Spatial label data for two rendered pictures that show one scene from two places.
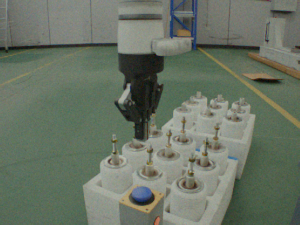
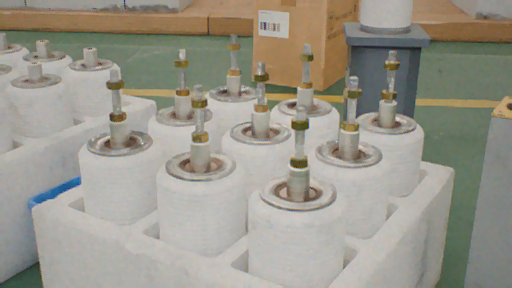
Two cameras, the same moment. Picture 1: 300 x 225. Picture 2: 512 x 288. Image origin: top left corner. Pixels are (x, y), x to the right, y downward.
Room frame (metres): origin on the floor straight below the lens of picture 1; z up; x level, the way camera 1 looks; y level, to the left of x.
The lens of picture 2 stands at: (0.68, 0.61, 0.51)
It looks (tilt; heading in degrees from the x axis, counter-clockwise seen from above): 22 degrees down; 272
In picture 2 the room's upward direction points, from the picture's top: straight up
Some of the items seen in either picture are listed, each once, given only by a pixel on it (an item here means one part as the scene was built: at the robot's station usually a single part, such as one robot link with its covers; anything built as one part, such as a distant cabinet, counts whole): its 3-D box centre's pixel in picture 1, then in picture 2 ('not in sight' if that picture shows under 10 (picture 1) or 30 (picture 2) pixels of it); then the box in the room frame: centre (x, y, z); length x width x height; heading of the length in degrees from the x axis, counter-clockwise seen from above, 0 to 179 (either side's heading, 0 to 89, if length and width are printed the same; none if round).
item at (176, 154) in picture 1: (168, 154); (260, 133); (0.71, -0.07, 0.25); 0.08 x 0.08 x 0.01
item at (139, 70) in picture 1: (141, 75); not in sight; (0.42, 0.01, 0.56); 0.08 x 0.08 x 0.09
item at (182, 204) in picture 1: (187, 210); (380, 187); (0.55, -0.12, 0.16); 0.10 x 0.10 x 0.18
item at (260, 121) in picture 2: (168, 151); (260, 123); (0.71, -0.07, 0.26); 0.02 x 0.02 x 0.03
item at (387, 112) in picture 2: (190, 180); (387, 114); (0.55, -0.12, 0.26); 0.02 x 0.02 x 0.03
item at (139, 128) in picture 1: (136, 127); not in sight; (0.41, 0.01, 0.48); 0.03 x 0.01 x 0.05; 150
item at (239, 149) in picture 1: (211, 136); (3, 160); (1.17, -0.34, 0.09); 0.39 x 0.39 x 0.18; 62
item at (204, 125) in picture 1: (206, 132); (44, 135); (1.07, -0.28, 0.16); 0.10 x 0.10 x 0.18
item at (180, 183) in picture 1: (189, 184); (386, 124); (0.55, -0.12, 0.25); 0.08 x 0.08 x 0.01
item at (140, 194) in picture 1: (142, 195); not in sight; (0.42, 0.01, 0.32); 0.04 x 0.04 x 0.02
